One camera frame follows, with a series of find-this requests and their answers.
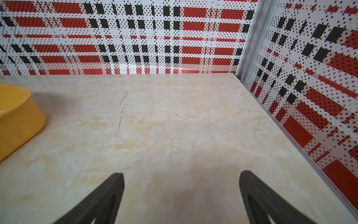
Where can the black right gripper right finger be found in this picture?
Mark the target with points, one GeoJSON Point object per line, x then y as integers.
{"type": "Point", "coordinates": [264, 205]}

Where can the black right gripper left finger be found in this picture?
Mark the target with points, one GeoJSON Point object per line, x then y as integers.
{"type": "Point", "coordinates": [100, 206]}

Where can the yellow plastic storage box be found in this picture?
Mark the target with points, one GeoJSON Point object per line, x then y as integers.
{"type": "Point", "coordinates": [21, 118]}

